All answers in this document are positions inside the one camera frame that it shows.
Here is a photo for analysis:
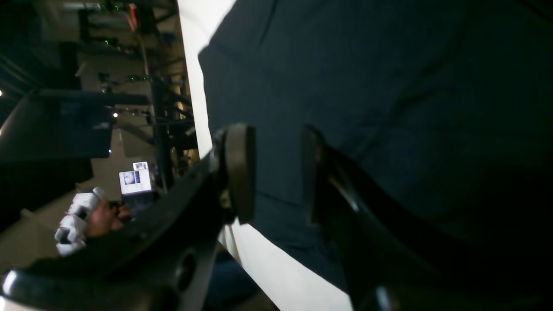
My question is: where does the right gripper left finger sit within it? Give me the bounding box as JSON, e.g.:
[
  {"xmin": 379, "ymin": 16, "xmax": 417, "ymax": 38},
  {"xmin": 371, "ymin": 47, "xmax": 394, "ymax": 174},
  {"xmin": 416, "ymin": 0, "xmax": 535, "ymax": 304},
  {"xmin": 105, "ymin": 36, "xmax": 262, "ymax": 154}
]
[{"xmin": 1, "ymin": 123, "xmax": 256, "ymax": 311}]

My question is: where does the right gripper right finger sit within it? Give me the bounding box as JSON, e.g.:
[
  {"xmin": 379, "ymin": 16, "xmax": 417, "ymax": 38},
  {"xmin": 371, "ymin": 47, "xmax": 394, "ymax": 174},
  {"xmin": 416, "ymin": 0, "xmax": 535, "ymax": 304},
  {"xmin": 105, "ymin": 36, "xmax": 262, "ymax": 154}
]
[{"xmin": 302, "ymin": 125, "xmax": 552, "ymax": 311}]

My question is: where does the black T-shirt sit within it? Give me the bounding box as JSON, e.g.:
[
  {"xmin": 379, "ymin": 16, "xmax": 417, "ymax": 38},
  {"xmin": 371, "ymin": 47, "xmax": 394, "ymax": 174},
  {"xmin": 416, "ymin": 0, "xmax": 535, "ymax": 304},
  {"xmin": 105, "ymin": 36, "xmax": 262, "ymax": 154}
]
[{"xmin": 199, "ymin": 0, "xmax": 553, "ymax": 291}]

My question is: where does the person hand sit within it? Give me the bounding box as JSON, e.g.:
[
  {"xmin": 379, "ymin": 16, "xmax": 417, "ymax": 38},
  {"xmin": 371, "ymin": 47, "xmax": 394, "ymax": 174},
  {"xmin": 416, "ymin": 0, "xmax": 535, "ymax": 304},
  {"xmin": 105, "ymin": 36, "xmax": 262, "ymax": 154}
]
[{"xmin": 84, "ymin": 199, "xmax": 133, "ymax": 239}]

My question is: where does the laptop screen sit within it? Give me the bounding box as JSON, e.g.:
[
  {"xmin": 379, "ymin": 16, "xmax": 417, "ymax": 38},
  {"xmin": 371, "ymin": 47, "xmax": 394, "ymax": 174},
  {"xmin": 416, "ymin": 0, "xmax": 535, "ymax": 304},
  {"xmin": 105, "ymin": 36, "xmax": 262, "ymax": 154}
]
[{"xmin": 118, "ymin": 162, "xmax": 153, "ymax": 196}]

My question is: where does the white handheld controller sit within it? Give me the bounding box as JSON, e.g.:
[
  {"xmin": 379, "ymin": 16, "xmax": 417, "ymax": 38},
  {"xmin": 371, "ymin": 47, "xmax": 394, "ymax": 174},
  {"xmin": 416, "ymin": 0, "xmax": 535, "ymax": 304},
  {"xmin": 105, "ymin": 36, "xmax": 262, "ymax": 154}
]
[{"xmin": 54, "ymin": 187, "xmax": 105, "ymax": 257}]

